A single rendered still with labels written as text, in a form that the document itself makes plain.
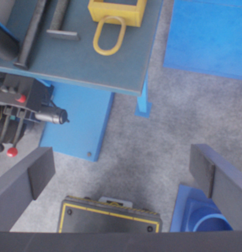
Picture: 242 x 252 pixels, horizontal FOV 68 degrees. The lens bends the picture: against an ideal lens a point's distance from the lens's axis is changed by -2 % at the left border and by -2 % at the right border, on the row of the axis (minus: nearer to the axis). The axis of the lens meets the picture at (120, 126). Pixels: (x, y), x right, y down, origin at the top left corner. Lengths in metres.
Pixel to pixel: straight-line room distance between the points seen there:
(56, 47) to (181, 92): 1.23
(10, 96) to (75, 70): 0.27
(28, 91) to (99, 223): 0.97
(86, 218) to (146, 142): 0.74
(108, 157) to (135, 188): 0.34
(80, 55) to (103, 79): 0.11
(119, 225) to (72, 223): 0.32
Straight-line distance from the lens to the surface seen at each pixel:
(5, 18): 0.83
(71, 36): 0.65
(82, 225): 1.40
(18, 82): 0.76
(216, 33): 1.33
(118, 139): 1.59
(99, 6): 0.63
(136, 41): 0.61
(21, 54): 0.68
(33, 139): 1.72
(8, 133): 1.37
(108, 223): 1.35
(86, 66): 0.60
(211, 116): 1.68
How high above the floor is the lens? 1.57
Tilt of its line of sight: 78 degrees down
